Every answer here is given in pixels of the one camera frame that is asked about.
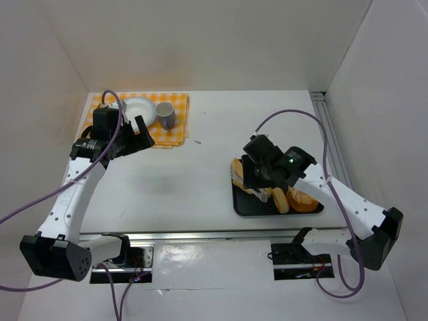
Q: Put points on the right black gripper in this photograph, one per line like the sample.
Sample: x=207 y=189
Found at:
x=251 y=177

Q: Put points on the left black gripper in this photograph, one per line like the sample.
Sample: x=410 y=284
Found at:
x=132 y=140

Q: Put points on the long bread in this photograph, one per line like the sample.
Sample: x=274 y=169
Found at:
x=236 y=172

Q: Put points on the metal tongs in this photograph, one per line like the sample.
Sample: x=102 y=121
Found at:
x=255 y=193

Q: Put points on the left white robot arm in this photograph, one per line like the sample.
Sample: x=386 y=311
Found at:
x=55 y=251

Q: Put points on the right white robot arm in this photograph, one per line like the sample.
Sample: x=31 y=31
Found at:
x=373 y=230

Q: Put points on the oval bread loaf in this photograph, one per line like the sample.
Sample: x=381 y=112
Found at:
x=265 y=193

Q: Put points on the white paper plate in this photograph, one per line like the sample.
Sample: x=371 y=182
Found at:
x=138 y=106

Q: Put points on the black tray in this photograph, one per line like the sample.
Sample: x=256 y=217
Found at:
x=247 y=205

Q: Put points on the small round bun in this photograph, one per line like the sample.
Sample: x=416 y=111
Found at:
x=280 y=200

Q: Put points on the lavender mug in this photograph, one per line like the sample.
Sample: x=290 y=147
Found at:
x=166 y=115

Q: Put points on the yellow checkered cloth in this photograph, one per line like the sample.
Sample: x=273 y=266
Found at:
x=167 y=139

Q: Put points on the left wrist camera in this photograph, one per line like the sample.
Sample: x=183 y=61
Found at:
x=114 y=105

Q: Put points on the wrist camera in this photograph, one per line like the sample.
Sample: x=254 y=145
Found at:
x=114 y=105
x=259 y=136

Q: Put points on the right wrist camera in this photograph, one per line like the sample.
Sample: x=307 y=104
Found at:
x=259 y=136

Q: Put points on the sugared ring pastry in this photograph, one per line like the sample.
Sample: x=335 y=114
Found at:
x=301 y=202

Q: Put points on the aluminium rail right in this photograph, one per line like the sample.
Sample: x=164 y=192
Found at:
x=336 y=162

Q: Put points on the aluminium rail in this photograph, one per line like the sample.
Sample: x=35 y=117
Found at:
x=272 y=235
x=336 y=162

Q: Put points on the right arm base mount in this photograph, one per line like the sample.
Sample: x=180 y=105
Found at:
x=292 y=262

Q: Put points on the aluminium rail front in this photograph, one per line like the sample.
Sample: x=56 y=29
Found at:
x=272 y=235

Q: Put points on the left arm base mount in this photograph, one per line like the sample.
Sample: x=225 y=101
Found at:
x=137 y=268

